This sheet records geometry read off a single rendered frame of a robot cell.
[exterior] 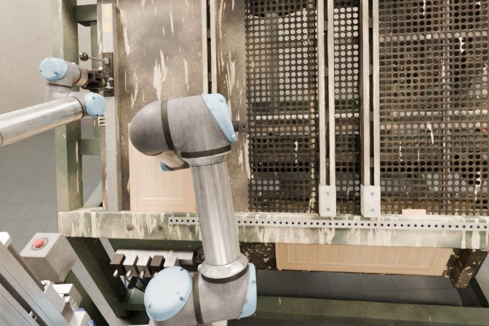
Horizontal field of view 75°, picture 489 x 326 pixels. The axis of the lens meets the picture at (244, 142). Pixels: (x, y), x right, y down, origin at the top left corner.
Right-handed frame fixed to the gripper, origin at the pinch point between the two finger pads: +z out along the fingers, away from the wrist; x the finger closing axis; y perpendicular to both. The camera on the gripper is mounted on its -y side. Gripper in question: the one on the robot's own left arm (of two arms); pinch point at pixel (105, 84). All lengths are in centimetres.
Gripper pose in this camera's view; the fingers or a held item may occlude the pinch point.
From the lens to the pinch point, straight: 151.5
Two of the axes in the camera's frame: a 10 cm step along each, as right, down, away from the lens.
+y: 9.9, -0.1, -1.4
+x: -0.2, -10.0, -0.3
